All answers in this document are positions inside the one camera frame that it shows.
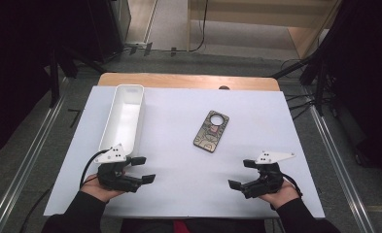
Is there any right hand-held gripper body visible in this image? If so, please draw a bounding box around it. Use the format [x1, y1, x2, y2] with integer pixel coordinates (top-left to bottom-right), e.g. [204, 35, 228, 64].
[242, 150, 296, 199]

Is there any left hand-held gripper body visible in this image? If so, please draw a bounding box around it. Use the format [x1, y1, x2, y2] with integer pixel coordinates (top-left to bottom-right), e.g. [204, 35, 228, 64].
[94, 143, 143, 193]

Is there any white plastic bin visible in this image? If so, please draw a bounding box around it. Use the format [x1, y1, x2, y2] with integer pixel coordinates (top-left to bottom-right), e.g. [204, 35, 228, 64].
[98, 83, 146, 158]

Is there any dark device with lens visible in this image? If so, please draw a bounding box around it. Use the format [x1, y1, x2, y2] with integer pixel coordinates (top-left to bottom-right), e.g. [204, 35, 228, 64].
[192, 110, 230, 153]

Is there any person's right hand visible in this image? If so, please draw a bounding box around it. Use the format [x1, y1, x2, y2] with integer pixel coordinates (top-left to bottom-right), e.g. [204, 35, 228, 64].
[260, 179, 300, 210]

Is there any person's left hand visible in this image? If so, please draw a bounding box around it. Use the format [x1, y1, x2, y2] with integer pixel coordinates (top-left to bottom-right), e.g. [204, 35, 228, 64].
[81, 174, 126, 203]

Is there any white board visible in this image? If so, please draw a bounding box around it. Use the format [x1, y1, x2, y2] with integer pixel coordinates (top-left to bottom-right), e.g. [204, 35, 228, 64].
[43, 85, 326, 218]

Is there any person's dark clothing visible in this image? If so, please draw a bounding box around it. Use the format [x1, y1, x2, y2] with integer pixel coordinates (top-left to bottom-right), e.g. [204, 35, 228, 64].
[120, 217, 267, 233]

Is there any black hex key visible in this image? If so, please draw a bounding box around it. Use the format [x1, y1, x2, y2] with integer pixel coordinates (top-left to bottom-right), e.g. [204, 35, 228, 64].
[67, 108, 83, 129]

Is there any wooden table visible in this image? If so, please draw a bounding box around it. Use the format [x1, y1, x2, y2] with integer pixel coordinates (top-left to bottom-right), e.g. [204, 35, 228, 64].
[97, 72, 281, 92]

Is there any black metal stand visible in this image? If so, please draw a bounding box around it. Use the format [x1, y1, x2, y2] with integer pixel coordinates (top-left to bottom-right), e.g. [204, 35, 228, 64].
[47, 45, 109, 108]
[270, 48, 329, 116]

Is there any dark cabinet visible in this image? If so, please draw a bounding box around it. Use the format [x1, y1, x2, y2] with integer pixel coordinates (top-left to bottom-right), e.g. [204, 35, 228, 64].
[87, 0, 132, 64]

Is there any black curtain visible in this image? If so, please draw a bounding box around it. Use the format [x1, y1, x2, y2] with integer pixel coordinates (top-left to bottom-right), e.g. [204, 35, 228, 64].
[0, 0, 94, 161]
[321, 0, 382, 179]

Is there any light wooden shelf unit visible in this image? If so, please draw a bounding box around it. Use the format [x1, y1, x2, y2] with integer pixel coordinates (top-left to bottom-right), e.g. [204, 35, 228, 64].
[187, 0, 342, 59]

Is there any aluminium floor rail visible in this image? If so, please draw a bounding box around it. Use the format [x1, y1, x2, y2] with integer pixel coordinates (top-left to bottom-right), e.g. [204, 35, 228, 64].
[0, 76, 70, 233]
[308, 105, 377, 233]

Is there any bundle of black cables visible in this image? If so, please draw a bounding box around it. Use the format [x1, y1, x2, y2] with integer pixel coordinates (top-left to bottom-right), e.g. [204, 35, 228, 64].
[284, 91, 319, 121]

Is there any thin black cable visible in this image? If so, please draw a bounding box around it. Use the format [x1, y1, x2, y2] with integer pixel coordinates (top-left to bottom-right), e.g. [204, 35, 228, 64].
[18, 186, 53, 233]

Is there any hanging black cable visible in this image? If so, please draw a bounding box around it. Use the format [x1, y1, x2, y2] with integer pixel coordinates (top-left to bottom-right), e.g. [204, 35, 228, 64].
[189, 0, 210, 52]

